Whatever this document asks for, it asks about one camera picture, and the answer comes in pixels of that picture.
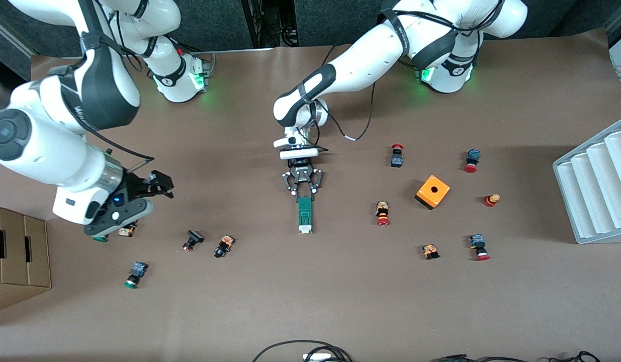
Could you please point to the red button with blue block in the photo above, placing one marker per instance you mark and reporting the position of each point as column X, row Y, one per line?
column 477, row 240
column 473, row 156

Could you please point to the white plug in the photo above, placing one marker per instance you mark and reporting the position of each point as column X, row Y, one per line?
column 318, row 357

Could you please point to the brown cardboard box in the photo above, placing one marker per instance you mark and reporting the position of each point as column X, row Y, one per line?
column 18, row 251

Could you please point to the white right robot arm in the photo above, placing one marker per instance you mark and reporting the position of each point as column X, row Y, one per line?
column 43, row 146

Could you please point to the small orange contact block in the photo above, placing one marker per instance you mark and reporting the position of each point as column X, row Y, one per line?
column 430, row 250

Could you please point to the brown paper table cover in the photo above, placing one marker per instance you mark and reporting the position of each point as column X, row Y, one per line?
column 310, row 301

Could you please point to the white ridged plastic tray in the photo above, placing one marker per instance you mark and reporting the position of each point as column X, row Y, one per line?
column 597, row 191

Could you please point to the black button with orange block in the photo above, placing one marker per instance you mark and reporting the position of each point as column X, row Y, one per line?
column 226, row 243

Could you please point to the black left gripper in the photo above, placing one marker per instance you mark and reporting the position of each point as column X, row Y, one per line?
column 301, row 174

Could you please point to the orange button enclosure box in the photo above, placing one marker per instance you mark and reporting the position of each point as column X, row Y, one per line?
column 441, row 191

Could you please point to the green button with blue block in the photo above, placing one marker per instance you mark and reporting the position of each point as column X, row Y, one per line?
column 138, row 270
column 100, row 238

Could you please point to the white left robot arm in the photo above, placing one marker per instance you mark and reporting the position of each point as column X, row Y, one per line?
column 365, row 55

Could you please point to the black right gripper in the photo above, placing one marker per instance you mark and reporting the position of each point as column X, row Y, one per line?
column 138, row 185

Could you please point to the red button with orange block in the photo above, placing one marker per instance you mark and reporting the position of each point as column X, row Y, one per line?
column 382, row 208

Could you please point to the red and yellow knob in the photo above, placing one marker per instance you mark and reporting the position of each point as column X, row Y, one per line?
column 490, row 201

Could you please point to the black square button red base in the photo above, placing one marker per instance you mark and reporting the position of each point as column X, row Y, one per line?
column 193, row 236

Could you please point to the red button with black block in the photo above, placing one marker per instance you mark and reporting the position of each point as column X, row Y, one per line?
column 396, row 161

